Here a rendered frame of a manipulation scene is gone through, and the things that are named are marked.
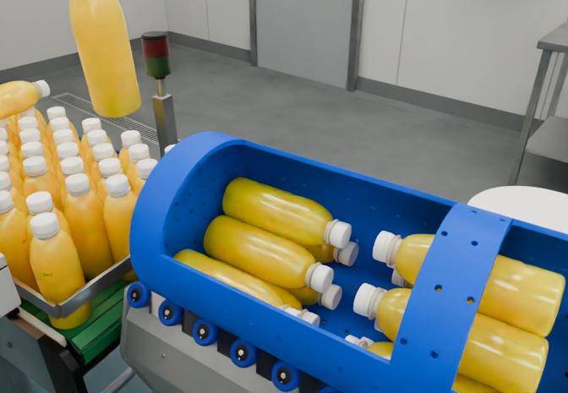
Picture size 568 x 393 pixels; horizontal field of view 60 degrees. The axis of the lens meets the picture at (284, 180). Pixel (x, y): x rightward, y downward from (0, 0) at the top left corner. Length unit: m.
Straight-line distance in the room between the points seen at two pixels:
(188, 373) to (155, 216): 0.30
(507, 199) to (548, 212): 0.08
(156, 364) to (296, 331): 0.38
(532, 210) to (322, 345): 0.58
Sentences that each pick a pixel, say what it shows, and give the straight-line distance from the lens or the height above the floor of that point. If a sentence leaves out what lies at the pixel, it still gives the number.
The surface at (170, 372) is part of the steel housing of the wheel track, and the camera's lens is 0.91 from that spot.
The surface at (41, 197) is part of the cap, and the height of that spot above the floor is 1.11.
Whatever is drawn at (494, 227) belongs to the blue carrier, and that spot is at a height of 1.23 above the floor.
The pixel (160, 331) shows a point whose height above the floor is 0.92.
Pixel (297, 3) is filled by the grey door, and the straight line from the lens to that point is 4.71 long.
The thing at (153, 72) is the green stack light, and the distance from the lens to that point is 1.29.
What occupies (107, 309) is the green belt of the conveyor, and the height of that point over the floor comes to 0.90.
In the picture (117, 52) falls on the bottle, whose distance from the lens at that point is 0.74.
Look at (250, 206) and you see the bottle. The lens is 0.78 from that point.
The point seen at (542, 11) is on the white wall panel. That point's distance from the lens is 3.85.
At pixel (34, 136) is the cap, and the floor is 1.11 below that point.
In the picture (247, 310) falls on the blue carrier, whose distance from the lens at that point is 0.64.
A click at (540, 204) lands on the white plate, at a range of 1.08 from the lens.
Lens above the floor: 1.56
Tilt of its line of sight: 30 degrees down
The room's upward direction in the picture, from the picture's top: straight up
